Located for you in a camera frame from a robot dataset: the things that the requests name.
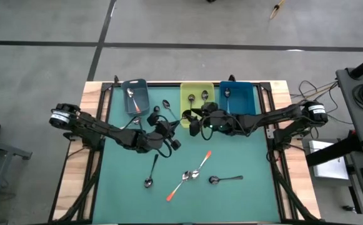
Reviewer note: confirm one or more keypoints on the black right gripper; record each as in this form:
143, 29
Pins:
214, 120

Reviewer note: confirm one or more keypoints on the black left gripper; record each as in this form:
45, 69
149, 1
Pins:
161, 137

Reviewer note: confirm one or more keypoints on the black metal spoon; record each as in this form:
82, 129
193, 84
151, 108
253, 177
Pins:
213, 180
205, 94
148, 182
191, 97

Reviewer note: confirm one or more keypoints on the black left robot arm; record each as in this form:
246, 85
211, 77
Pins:
106, 131

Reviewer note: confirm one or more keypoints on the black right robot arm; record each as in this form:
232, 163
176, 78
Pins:
271, 117

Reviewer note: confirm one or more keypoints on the yellow-green plastic bin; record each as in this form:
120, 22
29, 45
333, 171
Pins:
198, 89

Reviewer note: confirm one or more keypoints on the grey-blue plastic bin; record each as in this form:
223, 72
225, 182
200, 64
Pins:
142, 93

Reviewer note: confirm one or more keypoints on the blue plastic bin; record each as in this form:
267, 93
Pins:
243, 97

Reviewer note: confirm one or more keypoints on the white label plate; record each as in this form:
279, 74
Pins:
270, 133

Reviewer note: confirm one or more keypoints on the black stand bar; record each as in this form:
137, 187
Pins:
331, 151

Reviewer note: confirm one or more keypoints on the white box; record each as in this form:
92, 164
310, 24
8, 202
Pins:
331, 165

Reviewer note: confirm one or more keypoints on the grey equipment cart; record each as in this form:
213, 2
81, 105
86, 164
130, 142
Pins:
346, 93

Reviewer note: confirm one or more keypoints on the grey side table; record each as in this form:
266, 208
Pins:
6, 147

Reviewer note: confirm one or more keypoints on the small black floor object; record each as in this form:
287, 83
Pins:
349, 208

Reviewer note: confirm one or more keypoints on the black frame clamp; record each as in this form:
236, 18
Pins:
231, 77
116, 78

